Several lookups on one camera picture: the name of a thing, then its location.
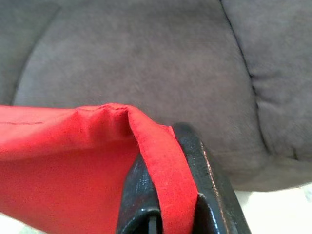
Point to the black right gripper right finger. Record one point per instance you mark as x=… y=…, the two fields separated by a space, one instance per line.
x=214 y=195

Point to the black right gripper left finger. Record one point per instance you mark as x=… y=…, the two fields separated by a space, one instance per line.
x=139 y=200

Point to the red pillow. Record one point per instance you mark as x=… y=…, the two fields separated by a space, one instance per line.
x=61 y=158

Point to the grey two-seat fabric sofa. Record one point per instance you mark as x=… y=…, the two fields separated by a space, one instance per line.
x=146 y=61

